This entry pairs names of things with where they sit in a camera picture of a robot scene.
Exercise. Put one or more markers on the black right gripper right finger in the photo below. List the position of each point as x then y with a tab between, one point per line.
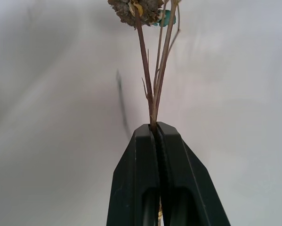
190	179

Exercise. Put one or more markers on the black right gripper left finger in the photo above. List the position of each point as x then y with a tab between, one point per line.
133	169

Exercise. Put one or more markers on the dried flower bouquet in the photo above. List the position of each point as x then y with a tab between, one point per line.
147	70

